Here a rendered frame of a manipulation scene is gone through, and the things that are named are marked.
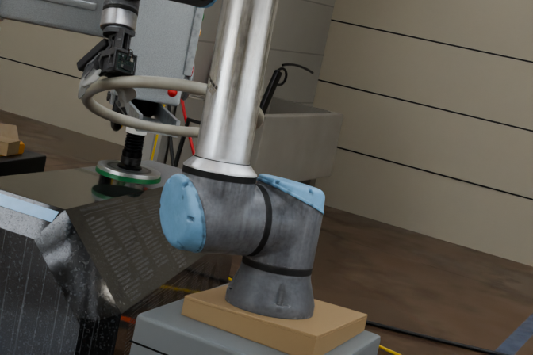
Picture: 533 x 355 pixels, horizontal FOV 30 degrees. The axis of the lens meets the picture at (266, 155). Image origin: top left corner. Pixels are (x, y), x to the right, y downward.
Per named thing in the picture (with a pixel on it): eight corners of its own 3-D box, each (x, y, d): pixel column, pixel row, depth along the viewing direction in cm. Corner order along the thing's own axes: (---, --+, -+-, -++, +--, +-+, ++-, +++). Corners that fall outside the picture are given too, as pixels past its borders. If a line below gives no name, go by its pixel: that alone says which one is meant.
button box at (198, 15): (179, 72, 328) (196, -14, 324) (187, 74, 328) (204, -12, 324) (182, 74, 320) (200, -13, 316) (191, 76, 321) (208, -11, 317)
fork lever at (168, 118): (105, 101, 350) (107, 87, 350) (159, 111, 355) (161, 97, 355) (123, 128, 284) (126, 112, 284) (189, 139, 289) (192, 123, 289)
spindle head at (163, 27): (102, 89, 352) (125, -37, 345) (163, 100, 358) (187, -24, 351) (110, 103, 318) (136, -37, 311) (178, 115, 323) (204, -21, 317)
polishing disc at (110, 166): (86, 161, 335) (86, 158, 335) (140, 165, 348) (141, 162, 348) (115, 177, 319) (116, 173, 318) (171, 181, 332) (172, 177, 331)
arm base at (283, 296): (329, 314, 213) (338, 269, 213) (281, 323, 198) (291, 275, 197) (258, 290, 224) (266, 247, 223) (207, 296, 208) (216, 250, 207)
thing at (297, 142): (152, 226, 632) (178, 93, 619) (245, 207, 749) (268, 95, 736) (237, 253, 606) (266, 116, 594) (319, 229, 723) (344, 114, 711)
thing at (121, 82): (70, 120, 282) (72, 109, 283) (236, 147, 295) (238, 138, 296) (92, 73, 236) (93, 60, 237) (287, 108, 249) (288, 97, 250)
